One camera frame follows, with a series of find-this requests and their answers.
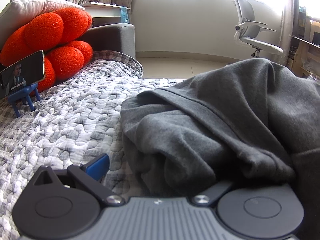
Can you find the white desk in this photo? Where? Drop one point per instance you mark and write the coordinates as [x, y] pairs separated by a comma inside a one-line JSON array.
[[105, 11]]

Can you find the grey checkered quilted blanket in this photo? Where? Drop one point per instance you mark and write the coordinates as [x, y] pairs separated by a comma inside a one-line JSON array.
[[75, 120]]

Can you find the grey sweatshirt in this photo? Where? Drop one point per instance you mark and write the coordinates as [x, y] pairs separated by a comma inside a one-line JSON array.
[[200, 130]]

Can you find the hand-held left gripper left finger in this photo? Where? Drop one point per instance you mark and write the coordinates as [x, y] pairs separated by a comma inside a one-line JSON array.
[[98, 168]]

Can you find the blue chair-shaped phone stand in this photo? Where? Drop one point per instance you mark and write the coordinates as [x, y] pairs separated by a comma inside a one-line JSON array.
[[23, 93]]

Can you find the smartphone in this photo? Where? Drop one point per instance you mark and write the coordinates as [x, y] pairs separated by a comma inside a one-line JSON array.
[[22, 72]]

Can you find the blue patterned hanging bag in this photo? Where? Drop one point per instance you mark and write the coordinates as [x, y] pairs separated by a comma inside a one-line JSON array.
[[124, 15]]

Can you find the white pillow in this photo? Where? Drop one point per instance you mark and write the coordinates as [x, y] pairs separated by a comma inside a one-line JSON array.
[[27, 7]]

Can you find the white office chair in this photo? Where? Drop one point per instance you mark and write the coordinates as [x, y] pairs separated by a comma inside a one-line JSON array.
[[250, 22]]

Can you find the wooden shelf unit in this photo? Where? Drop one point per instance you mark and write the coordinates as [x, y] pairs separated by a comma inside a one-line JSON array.
[[303, 52]]

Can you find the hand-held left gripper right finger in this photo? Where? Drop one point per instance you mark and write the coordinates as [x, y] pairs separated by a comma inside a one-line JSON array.
[[215, 192]]

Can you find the grey upholstered sofa armrest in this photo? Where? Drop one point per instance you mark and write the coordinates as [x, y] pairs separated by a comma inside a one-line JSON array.
[[112, 37]]

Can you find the red flower-shaped cushion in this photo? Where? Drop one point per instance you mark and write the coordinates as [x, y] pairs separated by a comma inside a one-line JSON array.
[[60, 27]]

